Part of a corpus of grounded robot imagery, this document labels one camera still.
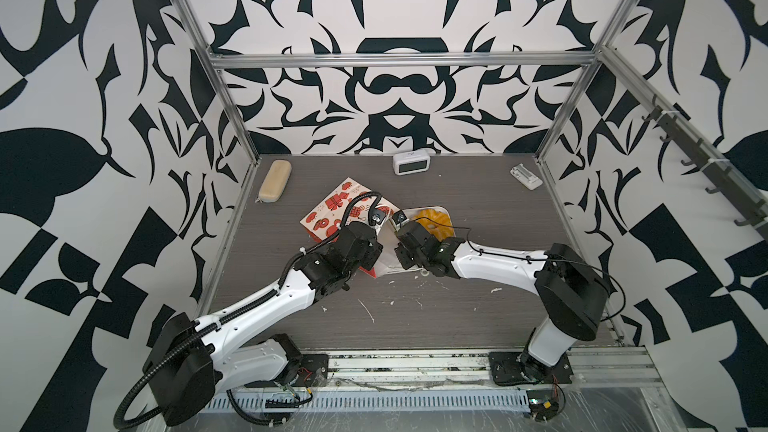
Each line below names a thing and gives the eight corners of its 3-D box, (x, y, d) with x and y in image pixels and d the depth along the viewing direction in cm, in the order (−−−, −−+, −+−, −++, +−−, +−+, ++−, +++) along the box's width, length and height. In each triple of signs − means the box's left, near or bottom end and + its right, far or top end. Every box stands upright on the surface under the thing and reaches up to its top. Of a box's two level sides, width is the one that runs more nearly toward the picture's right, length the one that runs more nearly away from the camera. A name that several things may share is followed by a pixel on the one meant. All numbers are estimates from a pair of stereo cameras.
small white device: (531, 191, 114) (534, 186, 111) (509, 172, 119) (512, 167, 117) (540, 185, 115) (544, 180, 113) (518, 167, 121) (521, 162, 119)
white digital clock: (395, 176, 114) (395, 166, 110) (391, 163, 118) (391, 153, 114) (430, 170, 116) (431, 160, 112) (424, 157, 120) (426, 148, 116)
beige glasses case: (260, 202, 108) (256, 195, 104) (271, 166, 119) (268, 159, 115) (282, 202, 108) (279, 195, 104) (292, 166, 119) (289, 159, 115)
